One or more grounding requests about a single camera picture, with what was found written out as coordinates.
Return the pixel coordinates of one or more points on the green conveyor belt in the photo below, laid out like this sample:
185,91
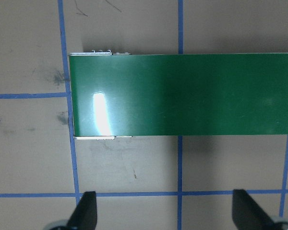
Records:
182,95

